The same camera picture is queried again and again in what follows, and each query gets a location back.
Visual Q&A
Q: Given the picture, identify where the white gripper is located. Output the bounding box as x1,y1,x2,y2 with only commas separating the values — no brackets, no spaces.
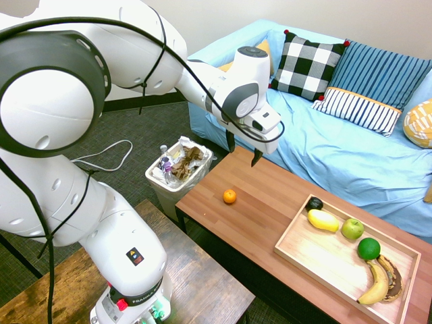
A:
225,125,281,168

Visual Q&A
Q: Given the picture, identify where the light wooden tray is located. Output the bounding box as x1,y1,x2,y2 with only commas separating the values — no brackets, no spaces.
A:
273,194,422,324

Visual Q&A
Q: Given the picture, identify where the crumpled brown paper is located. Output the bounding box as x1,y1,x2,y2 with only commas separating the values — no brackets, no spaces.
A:
170,145,205,182

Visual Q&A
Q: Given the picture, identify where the crumpled white paper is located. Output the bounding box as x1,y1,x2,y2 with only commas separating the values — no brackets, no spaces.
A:
168,135,212,169

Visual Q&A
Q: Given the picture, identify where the reddish wooden coffee table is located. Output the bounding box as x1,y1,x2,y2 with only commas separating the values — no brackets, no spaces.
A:
174,145,432,324

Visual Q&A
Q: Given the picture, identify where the light blue sofa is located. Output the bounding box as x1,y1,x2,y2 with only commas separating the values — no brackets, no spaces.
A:
187,18,432,244

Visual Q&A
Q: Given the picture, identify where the clear plastic water bottle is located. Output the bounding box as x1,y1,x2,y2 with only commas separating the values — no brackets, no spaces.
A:
158,144,176,186

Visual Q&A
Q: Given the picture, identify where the black avocado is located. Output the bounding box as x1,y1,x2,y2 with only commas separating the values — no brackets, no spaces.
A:
306,196,324,213

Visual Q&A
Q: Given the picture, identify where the cream plastic trash bin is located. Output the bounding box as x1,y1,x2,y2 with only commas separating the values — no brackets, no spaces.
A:
144,136,214,213

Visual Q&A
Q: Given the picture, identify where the black white checkered pillow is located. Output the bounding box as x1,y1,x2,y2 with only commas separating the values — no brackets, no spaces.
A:
269,29,350,102

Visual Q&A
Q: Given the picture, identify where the plain mustard pillow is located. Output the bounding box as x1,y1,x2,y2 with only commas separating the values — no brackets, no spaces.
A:
215,39,276,77

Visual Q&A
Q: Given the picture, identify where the yellow lemon squash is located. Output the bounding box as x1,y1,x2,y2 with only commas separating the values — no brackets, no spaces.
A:
306,209,340,233

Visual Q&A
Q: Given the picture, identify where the white navy striped pillow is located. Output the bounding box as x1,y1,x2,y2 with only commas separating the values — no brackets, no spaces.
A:
310,86,403,138

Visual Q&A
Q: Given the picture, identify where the rustic dark wood robot table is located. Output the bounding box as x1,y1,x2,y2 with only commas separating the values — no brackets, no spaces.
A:
0,198,257,324

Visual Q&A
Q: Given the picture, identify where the green apple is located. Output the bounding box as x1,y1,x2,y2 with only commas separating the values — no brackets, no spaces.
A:
340,217,365,241

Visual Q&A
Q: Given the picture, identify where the blue striped pillow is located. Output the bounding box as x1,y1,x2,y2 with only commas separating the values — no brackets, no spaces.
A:
323,39,432,112

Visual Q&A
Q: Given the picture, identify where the green lime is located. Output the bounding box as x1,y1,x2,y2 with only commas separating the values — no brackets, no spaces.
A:
357,237,381,261

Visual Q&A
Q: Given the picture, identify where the yellow patterned bolster pillow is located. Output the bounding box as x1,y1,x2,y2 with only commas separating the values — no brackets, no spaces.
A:
402,99,432,149

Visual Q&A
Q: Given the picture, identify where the yellow banana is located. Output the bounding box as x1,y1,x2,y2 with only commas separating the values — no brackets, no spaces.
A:
356,259,390,305

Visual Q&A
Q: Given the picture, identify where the brown overripe banana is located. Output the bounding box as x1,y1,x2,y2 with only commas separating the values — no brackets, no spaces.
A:
376,254,404,303

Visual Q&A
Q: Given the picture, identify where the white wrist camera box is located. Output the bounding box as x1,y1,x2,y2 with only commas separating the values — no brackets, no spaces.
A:
248,103,281,136

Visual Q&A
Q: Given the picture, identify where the light grey robot cable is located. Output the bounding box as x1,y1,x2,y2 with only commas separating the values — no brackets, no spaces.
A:
69,139,134,173

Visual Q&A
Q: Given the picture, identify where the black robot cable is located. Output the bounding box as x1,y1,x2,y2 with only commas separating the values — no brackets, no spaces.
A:
0,6,286,324

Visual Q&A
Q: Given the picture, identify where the black camera tripod stand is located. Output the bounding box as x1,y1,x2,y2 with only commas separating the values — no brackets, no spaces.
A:
0,234,44,279

